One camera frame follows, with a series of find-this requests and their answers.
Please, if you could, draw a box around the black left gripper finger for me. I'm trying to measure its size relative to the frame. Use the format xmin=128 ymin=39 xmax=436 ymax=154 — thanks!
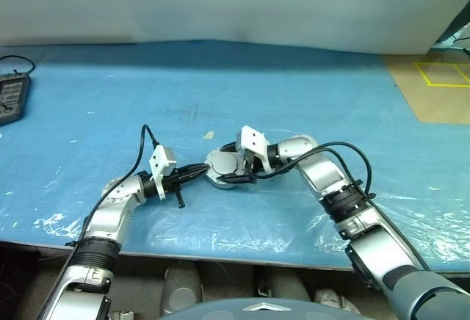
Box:
xmin=176 ymin=171 xmax=206 ymax=185
xmin=172 ymin=164 xmax=209 ymax=177

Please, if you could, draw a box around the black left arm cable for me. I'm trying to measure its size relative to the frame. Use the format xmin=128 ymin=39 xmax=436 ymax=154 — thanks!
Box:
xmin=54 ymin=124 xmax=162 ymax=280

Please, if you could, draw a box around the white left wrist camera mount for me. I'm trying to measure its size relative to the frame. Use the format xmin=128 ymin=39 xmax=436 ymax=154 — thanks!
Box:
xmin=148 ymin=145 xmax=178 ymax=200

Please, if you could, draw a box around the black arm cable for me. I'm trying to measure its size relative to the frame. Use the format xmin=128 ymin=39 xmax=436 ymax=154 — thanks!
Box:
xmin=54 ymin=124 xmax=162 ymax=280
xmin=253 ymin=142 xmax=374 ymax=203

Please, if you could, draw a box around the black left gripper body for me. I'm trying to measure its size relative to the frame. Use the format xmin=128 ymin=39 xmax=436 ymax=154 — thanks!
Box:
xmin=163 ymin=175 xmax=184 ymax=210

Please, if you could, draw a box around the white rounded shape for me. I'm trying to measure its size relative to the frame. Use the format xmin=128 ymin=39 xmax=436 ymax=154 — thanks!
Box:
xmin=314 ymin=288 xmax=363 ymax=316

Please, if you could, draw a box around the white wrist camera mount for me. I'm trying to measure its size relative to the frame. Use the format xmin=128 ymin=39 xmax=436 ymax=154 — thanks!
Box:
xmin=234 ymin=125 xmax=275 ymax=172
xmin=148 ymin=145 xmax=178 ymax=200

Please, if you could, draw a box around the grey rounded shape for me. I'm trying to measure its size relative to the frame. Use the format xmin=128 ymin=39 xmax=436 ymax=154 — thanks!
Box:
xmin=256 ymin=265 xmax=313 ymax=301
xmin=163 ymin=261 xmax=203 ymax=316

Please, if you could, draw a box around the round silver metal object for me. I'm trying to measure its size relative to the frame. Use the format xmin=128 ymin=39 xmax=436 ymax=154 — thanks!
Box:
xmin=204 ymin=149 xmax=243 ymax=181

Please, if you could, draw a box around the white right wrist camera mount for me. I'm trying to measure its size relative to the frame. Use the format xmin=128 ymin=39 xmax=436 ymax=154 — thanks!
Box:
xmin=234 ymin=125 xmax=275 ymax=172

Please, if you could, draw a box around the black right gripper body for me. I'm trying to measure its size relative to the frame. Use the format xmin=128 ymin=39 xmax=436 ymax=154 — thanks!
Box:
xmin=240 ymin=149 xmax=265 ymax=185

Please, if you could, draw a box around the black device cable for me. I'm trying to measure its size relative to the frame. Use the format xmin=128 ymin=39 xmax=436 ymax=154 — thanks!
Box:
xmin=0 ymin=54 xmax=37 ymax=77

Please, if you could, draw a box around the brown cardboard sheet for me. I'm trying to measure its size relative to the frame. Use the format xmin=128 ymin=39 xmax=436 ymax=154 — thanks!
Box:
xmin=383 ymin=50 xmax=470 ymax=125

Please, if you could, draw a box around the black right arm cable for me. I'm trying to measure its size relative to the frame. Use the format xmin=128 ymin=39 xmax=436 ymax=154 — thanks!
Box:
xmin=253 ymin=142 xmax=374 ymax=203

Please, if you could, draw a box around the dark grey slanted post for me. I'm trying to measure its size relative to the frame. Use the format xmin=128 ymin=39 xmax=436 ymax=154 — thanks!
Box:
xmin=436 ymin=0 xmax=470 ymax=44

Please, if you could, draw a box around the black flat electronic device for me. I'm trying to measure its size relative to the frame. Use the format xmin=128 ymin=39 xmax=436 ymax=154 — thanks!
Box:
xmin=0 ymin=73 xmax=32 ymax=127

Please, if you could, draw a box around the grey robot torso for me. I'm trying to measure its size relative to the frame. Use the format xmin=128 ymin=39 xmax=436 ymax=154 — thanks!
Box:
xmin=157 ymin=297 xmax=401 ymax=320

